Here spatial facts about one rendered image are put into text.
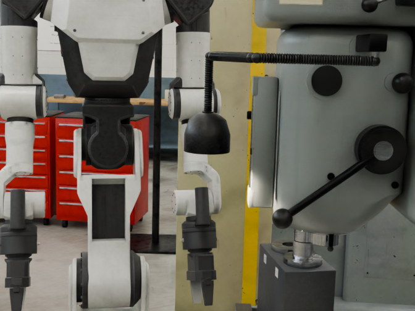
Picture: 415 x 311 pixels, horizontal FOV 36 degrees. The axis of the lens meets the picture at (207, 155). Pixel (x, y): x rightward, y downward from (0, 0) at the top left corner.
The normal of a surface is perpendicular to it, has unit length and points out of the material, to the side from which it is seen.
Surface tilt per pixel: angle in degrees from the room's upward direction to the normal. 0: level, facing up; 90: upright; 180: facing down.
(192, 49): 87
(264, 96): 90
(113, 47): 90
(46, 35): 90
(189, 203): 71
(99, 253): 76
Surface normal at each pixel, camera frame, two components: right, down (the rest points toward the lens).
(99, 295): 0.17, 0.36
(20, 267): 0.22, -0.17
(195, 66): 0.19, 0.11
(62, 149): -0.15, 0.15
